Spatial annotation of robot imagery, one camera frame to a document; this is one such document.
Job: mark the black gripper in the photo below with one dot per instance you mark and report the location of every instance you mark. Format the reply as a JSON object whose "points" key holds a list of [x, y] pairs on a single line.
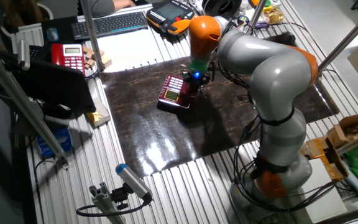
{"points": [[196, 78]]}

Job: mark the silver camera with blue cap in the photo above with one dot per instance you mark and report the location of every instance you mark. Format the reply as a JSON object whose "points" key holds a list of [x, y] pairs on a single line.
{"points": [[132, 180]]}

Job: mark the gold foil packet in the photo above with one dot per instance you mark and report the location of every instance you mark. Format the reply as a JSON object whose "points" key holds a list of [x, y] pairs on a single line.
{"points": [[273, 17]]}

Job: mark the silver depth camera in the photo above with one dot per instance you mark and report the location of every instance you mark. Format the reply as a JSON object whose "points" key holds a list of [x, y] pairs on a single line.
{"points": [[23, 54]]}

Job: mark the grey sleeved forearm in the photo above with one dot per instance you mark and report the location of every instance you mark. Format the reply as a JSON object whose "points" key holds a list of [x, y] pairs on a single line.
{"points": [[101, 7]]}

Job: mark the black computer keyboard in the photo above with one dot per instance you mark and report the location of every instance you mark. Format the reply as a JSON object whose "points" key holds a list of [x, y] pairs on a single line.
{"points": [[110, 25]]}

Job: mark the aluminium camera mount profile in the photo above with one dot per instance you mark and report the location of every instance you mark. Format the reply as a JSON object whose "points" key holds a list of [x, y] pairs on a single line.
{"points": [[104, 202]]}

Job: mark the dark red telephone handset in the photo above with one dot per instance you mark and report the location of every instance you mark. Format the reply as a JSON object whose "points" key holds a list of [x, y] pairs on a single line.
{"points": [[193, 97]]}

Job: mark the dark red telephone base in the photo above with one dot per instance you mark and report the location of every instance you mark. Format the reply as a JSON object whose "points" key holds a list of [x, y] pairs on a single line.
{"points": [[171, 90]]}

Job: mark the light wooden block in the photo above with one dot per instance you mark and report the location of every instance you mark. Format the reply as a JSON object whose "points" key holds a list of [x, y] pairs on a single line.
{"points": [[89, 57], [106, 61]]}

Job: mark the dark marble pattern mat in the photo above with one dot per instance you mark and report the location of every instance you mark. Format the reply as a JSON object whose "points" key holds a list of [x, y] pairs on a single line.
{"points": [[154, 130]]}

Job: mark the orange black teach pendant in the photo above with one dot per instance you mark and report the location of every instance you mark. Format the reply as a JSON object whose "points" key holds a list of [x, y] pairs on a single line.
{"points": [[169, 12]]}

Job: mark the person's hand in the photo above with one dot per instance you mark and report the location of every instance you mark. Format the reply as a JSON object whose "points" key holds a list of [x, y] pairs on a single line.
{"points": [[123, 3]]}

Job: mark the bright red desk telephone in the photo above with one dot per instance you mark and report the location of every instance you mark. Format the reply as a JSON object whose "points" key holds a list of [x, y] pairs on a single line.
{"points": [[73, 62]]}

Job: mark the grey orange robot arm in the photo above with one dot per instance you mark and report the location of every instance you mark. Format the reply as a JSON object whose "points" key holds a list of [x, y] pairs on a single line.
{"points": [[275, 71]]}

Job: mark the aluminium frame beam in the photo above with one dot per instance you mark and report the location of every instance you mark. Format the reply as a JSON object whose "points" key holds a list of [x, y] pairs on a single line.
{"points": [[26, 109], [357, 141]]}

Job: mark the open box with gold foil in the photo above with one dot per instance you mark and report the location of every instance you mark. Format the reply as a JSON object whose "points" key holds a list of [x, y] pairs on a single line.
{"points": [[99, 116]]}

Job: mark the open cardboard box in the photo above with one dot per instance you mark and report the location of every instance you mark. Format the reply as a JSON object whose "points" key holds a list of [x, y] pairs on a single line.
{"points": [[340, 133]]}

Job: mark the black calculator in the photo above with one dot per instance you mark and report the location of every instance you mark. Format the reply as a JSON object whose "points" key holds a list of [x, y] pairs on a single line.
{"points": [[38, 53]]}

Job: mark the black filament spool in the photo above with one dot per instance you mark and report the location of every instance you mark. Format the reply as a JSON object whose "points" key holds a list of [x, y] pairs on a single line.
{"points": [[210, 7]]}

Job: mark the aluminium frame post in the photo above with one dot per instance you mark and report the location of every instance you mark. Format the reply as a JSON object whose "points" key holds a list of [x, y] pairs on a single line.
{"points": [[257, 12], [90, 31], [346, 40]]}

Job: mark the white ribbed aluminium block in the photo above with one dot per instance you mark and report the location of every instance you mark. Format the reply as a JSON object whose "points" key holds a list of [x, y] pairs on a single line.
{"points": [[30, 35]]}

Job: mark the white flat box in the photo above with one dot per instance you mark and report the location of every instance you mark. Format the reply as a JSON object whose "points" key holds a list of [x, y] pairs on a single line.
{"points": [[322, 193]]}

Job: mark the computer mouse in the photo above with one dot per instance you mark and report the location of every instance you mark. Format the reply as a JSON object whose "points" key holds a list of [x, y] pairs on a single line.
{"points": [[52, 35]]}

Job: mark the small round blue tin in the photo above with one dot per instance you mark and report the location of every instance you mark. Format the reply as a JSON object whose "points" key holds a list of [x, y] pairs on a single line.
{"points": [[243, 20]]}

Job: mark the white paper sheet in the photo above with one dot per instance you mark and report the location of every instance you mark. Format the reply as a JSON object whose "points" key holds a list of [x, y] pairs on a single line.
{"points": [[129, 53]]}

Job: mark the taped cardboard box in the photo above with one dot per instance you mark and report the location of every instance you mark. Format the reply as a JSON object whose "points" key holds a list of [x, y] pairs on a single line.
{"points": [[322, 149]]}

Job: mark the black laptop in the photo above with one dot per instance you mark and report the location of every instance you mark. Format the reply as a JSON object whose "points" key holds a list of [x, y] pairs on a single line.
{"points": [[54, 84]]}

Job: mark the blue tissue pack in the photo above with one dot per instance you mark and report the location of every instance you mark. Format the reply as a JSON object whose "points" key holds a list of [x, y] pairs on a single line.
{"points": [[54, 143]]}

